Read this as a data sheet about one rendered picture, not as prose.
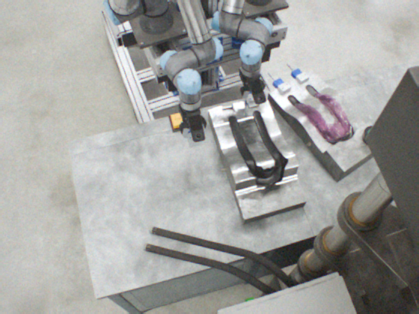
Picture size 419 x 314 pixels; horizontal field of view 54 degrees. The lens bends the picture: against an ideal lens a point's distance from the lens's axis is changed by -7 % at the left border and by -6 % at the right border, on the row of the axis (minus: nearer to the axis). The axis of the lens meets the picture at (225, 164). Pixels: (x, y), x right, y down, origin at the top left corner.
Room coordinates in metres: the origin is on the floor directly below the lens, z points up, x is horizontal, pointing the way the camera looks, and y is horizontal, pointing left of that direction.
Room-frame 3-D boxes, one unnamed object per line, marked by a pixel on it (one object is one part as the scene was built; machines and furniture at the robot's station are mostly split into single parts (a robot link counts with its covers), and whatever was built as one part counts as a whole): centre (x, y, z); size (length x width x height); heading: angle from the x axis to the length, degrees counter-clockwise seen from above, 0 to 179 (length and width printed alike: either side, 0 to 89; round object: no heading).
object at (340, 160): (1.04, -0.43, 0.86); 0.50 x 0.26 x 0.11; 38
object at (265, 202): (0.83, -0.12, 0.87); 0.50 x 0.26 x 0.14; 21
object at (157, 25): (1.36, 0.35, 1.09); 0.15 x 0.15 x 0.10
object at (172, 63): (0.96, 0.19, 1.25); 0.11 x 0.11 x 0.08; 37
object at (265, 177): (0.85, -0.13, 0.92); 0.35 x 0.16 x 0.09; 21
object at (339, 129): (1.04, -0.42, 0.90); 0.26 x 0.18 x 0.08; 38
